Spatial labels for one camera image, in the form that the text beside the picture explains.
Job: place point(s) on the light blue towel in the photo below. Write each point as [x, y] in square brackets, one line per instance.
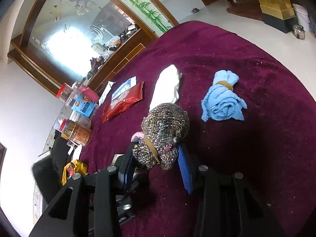
[222, 98]

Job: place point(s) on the white sock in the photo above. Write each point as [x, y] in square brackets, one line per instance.
[165, 86]

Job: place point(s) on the white bucket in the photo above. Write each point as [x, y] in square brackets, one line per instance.
[301, 16]

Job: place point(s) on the wooden mirror cabinet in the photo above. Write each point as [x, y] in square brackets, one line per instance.
[74, 29]

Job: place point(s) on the brown knitted hat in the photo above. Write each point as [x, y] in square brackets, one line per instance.
[165, 126]

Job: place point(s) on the red foil packet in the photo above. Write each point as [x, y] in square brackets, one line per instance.
[126, 101]

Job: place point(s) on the golden pillar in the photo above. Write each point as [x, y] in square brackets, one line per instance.
[274, 2]

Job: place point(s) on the yellow bag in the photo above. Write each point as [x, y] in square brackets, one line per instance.
[75, 169]

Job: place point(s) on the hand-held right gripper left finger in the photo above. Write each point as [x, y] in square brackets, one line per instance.
[126, 170]

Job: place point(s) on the glass jar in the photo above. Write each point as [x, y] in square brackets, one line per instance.
[299, 32]

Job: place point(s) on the blue and white packet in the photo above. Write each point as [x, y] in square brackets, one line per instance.
[122, 91]

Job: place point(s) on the black box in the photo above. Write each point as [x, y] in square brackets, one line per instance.
[47, 175]

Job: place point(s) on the clear jar with red lid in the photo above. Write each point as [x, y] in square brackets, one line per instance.
[64, 93]

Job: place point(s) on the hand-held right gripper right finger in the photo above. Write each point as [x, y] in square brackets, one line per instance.
[184, 170]

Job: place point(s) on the red-lidded jar with orange label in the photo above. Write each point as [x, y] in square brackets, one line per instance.
[77, 134]

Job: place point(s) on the clear jar with blue label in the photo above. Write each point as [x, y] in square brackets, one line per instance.
[85, 103]

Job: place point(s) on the white paper leaflets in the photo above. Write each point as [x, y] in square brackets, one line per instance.
[106, 92]

